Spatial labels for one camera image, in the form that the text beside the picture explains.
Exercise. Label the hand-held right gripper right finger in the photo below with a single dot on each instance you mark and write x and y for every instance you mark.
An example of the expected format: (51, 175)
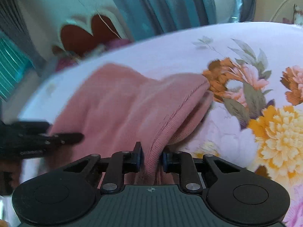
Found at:
(165, 162)

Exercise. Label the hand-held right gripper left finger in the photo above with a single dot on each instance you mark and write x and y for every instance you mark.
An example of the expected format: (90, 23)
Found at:
(137, 158)

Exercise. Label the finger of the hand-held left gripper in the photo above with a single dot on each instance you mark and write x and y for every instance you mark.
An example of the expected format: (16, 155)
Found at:
(33, 127)
(68, 138)

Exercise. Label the pink knit shirt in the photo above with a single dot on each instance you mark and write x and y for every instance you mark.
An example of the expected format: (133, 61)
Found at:
(113, 108)

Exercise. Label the teal ribbed object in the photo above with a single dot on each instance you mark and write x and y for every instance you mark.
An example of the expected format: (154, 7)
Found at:
(11, 63)

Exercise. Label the brown heart-shaped chair back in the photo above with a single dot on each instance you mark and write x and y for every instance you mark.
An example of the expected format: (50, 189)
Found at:
(94, 33)

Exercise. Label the grey ribbed cloth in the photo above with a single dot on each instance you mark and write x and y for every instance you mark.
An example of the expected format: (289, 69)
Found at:
(16, 16)

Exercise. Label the floral bed sheet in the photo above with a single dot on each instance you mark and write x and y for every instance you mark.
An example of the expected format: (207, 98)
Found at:
(165, 47)

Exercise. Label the tied blue curtain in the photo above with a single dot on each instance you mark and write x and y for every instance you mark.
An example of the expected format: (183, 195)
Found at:
(246, 0)

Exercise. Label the cream arched headboard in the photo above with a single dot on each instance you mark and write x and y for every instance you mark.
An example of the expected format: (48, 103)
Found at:
(272, 4)

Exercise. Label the floral pillow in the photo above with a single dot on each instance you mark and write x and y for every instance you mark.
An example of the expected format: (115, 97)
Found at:
(298, 14)

